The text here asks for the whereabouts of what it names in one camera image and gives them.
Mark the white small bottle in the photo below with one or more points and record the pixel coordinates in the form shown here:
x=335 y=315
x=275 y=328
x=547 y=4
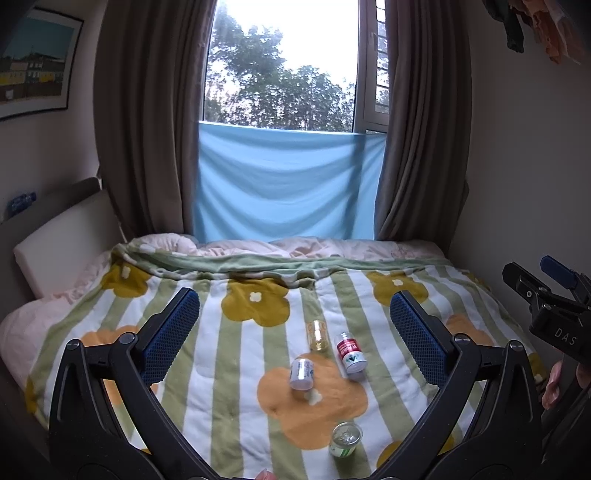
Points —
x=301 y=373

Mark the red and white bottle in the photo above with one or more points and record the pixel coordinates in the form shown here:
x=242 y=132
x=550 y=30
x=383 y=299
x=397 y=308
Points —
x=351 y=356

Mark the green and white can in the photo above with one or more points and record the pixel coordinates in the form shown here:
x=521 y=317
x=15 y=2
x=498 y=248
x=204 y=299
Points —
x=345 y=440

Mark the light blue cloth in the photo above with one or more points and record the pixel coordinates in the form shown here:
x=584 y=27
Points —
x=286 y=184

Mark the striped flower printed blanket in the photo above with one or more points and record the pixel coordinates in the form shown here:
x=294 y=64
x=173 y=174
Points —
x=249 y=360

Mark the framed wall poster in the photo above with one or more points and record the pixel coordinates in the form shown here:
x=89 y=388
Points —
x=34 y=62

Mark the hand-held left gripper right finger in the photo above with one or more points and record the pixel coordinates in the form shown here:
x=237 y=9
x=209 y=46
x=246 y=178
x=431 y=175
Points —
x=419 y=342

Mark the hanging clothes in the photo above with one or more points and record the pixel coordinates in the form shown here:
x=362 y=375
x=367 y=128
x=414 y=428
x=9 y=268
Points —
x=540 y=25

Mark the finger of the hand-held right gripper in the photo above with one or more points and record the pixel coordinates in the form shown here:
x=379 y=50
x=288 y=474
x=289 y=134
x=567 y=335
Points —
x=558 y=271
x=526 y=288

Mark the brown curtain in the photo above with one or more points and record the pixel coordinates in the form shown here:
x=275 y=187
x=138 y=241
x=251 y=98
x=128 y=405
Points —
x=147 y=115
x=422 y=120

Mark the blue plastic water bottle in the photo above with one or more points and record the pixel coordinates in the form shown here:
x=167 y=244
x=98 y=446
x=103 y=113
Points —
x=20 y=203

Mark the white cushion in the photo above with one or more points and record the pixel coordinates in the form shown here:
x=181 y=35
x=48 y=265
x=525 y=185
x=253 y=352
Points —
x=64 y=240

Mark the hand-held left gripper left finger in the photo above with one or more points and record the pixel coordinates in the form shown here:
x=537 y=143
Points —
x=171 y=336

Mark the white window frame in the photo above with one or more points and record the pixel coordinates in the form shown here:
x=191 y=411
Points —
x=371 y=69

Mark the beige bed headboard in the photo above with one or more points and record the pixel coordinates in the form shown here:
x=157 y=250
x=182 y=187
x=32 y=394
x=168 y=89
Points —
x=55 y=207

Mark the small clear glass cup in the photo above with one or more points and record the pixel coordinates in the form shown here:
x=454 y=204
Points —
x=316 y=336

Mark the person's right hand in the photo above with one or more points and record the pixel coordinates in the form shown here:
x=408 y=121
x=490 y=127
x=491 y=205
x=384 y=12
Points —
x=551 y=385

